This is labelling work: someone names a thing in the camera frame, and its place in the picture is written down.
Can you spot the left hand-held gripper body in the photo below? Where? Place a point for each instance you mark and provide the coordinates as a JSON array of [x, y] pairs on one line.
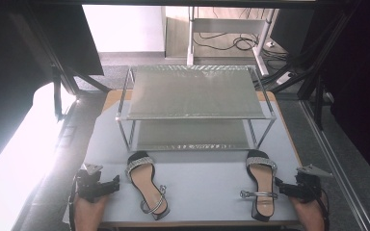
[[88, 186]]

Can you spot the white metal desk frame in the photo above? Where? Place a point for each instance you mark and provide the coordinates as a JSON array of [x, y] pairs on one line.
[[191, 35]]

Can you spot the black metal stand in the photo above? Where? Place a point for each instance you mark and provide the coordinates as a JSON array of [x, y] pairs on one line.
[[318, 80], [61, 80]]

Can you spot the person's left hand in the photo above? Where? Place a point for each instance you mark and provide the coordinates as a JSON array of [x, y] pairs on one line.
[[88, 213]]

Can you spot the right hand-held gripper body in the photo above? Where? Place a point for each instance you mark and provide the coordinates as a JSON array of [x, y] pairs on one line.
[[308, 187]]

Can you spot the person's right hand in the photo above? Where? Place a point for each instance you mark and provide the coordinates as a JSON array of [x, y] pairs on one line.
[[310, 215]]

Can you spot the dark monitor panel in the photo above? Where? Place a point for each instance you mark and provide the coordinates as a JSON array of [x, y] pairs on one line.
[[290, 30]]

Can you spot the two-tier metal shoe rack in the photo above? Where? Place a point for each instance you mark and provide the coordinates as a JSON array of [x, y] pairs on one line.
[[192, 93]]

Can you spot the white power strip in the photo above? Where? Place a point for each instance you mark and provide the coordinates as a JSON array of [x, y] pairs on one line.
[[285, 78]]

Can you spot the aluminium rail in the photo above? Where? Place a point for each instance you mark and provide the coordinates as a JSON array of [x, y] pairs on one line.
[[340, 166]]

